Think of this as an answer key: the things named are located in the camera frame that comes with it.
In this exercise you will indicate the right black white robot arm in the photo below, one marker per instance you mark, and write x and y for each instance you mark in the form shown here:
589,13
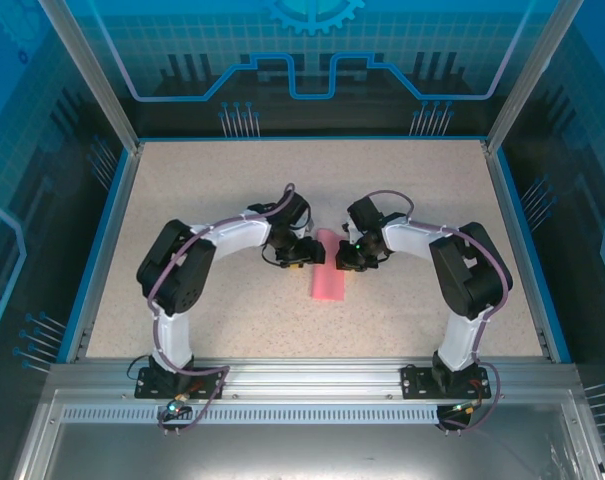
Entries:
462,270

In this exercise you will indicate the pink paper sheet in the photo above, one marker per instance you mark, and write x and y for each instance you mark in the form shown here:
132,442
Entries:
327,285

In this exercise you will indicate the grey sheet metal tray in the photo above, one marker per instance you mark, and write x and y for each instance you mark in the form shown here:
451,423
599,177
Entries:
307,455

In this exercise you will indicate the aluminium table side rail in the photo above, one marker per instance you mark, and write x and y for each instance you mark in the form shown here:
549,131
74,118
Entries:
503,200
109,250

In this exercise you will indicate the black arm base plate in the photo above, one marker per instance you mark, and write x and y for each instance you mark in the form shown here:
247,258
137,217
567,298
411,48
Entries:
207,387
417,385

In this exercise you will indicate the aluminium frame post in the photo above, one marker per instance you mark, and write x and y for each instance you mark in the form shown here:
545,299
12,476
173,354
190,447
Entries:
96,75
523,75

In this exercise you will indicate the aluminium cross beam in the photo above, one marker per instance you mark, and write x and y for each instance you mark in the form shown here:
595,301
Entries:
312,380

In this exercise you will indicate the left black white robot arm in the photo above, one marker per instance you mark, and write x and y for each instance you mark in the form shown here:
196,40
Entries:
177,270

